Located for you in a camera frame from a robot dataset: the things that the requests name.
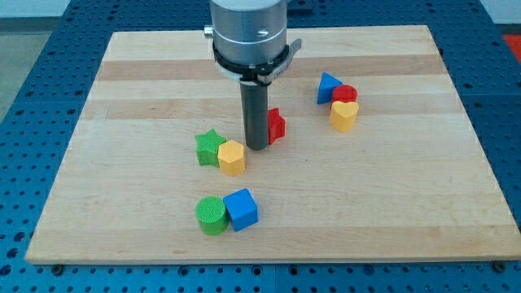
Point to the green star block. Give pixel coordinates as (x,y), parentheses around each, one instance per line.
(207,147)

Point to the green cylinder block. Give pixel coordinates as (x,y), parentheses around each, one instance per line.
(212,216)

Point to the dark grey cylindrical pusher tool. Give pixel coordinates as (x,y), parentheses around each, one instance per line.
(255,115)

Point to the wooden board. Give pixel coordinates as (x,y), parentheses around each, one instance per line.
(409,182)

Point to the red star block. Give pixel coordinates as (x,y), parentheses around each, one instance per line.
(276,125)

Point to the red cylinder block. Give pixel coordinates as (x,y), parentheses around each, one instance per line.
(344,94)

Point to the blue triangle block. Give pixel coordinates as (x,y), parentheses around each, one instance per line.
(326,87)

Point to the blue cube block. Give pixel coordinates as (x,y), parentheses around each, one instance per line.
(242,209)

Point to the yellow heart block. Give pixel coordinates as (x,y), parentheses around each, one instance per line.
(343,116)

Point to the yellow hexagon block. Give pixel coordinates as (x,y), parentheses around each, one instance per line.
(232,158)

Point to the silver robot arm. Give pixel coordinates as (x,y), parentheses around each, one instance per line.
(249,39)

